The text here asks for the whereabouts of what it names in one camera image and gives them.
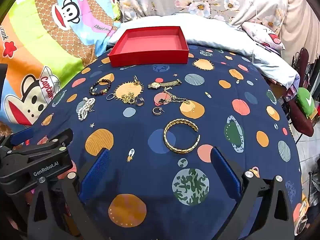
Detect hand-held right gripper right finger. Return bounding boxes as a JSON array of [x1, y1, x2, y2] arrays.
[[210, 147, 294, 240]]

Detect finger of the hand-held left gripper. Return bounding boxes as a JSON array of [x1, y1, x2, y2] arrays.
[[10, 127, 34, 146], [24, 128, 74, 155]]

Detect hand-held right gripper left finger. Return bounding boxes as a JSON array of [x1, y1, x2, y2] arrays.
[[26, 149, 110, 240]]

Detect dark bead bracelet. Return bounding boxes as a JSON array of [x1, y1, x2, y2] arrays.
[[89, 79, 112, 97]]

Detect gold chain bracelet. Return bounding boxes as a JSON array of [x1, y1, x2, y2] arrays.
[[147, 78, 182, 90]]

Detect red cardboard box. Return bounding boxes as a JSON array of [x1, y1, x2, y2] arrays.
[[107, 26, 189, 67]]

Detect navy planet print blanket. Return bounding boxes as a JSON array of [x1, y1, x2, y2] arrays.
[[25, 42, 303, 240]]

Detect dark red seat cushion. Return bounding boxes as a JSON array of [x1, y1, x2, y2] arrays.
[[290, 100, 314, 137]]

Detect cartoon monkey print blanket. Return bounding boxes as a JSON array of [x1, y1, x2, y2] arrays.
[[0, 0, 123, 130]]

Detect green cushion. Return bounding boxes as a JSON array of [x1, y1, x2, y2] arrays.
[[296, 87, 315, 119]]

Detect black iron chair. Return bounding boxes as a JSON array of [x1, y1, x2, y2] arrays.
[[291, 47, 320, 90]]

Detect light blue quilt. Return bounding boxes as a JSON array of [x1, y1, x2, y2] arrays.
[[106, 14, 300, 88]]

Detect pink plush pillow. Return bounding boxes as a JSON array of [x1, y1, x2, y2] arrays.
[[241, 21, 286, 50]]

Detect beige cloth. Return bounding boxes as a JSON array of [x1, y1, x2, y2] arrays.
[[280, 0, 320, 65]]

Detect gold cuff bracelet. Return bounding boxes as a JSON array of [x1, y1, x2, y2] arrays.
[[163, 118, 200, 155]]

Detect tangled gold chain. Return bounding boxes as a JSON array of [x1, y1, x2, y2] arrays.
[[121, 92, 137, 105]]

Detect gold clover chain necklace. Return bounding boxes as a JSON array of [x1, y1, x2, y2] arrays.
[[155, 87, 197, 112]]

